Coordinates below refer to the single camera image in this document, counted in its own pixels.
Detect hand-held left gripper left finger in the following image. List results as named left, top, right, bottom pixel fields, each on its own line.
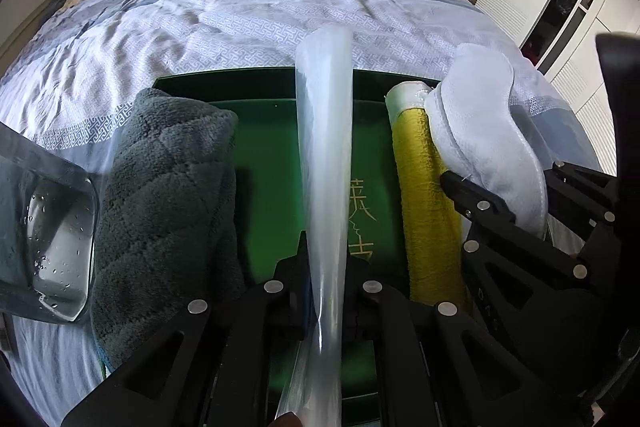
left=60, top=232, right=321, bottom=427

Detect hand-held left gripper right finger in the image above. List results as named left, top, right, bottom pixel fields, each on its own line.
left=344, top=257, right=587, bottom=427

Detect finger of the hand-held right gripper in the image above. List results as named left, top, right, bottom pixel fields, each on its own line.
left=440, top=170, right=592, bottom=289
left=547, top=162, right=622, bottom=259

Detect yellow towel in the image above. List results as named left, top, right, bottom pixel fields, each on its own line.
left=385, top=81, right=473, bottom=309

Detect grey eye mask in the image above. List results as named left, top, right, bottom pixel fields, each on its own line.
left=425, top=43, right=551, bottom=238

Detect green tray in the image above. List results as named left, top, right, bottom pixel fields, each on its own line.
left=102, top=67, right=551, bottom=427

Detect clear plastic bag roll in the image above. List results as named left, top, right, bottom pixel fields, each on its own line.
left=277, top=27, right=357, bottom=427

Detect dark grey towel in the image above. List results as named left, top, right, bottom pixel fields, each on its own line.
left=92, top=88, right=246, bottom=369

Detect smoked glass pitcher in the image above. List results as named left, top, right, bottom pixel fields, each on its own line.
left=0, top=122, right=99, bottom=324

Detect low white wall cabinet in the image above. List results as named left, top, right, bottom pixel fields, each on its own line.
left=0, top=0, right=56, bottom=72

